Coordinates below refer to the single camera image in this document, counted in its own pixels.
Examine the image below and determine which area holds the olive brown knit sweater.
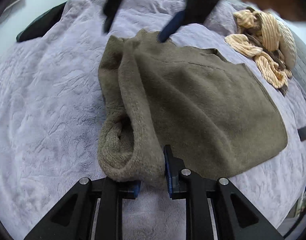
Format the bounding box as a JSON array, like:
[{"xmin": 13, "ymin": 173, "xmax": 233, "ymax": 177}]
[{"xmin": 98, "ymin": 30, "xmax": 287, "ymax": 186}]

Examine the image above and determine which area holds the cream striped garment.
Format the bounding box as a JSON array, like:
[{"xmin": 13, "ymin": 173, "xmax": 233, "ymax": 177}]
[{"xmin": 225, "ymin": 7, "xmax": 292, "ymax": 95}]

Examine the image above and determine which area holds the black pillow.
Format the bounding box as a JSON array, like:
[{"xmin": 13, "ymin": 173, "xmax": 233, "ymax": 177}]
[{"xmin": 16, "ymin": 2, "xmax": 66, "ymax": 43}]

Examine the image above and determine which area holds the beige knitted cushion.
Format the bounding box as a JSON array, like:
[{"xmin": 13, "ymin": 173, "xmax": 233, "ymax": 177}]
[{"xmin": 278, "ymin": 21, "xmax": 297, "ymax": 69}]

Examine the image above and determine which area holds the lavender plush bed blanket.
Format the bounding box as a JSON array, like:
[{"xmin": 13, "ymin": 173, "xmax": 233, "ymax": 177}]
[{"xmin": 0, "ymin": 0, "xmax": 306, "ymax": 239}]

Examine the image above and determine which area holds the black smartphone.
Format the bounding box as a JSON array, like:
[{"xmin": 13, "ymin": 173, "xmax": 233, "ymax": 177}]
[{"xmin": 297, "ymin": 126, "xmax": 306, "ymax": 141}]

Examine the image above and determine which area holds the grey quilted headboard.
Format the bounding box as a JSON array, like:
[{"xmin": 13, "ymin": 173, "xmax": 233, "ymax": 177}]
[{"xmin": 292, "ymin": 31, "xmax": 306, "ymax": 93}]

